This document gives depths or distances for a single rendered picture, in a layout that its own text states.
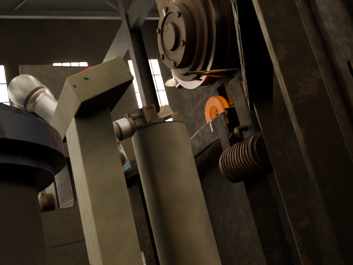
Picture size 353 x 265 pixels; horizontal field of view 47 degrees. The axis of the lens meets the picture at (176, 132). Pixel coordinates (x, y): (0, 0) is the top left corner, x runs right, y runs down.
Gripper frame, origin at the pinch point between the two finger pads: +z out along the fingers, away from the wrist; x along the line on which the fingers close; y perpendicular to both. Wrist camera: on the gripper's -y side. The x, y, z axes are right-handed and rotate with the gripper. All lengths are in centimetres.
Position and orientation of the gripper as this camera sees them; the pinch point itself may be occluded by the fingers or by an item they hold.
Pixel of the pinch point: (175, 114)
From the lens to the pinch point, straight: 159.1
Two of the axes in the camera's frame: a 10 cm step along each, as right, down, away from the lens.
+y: -3.4, -9.4, -0.7
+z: 8.4, -3.4, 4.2
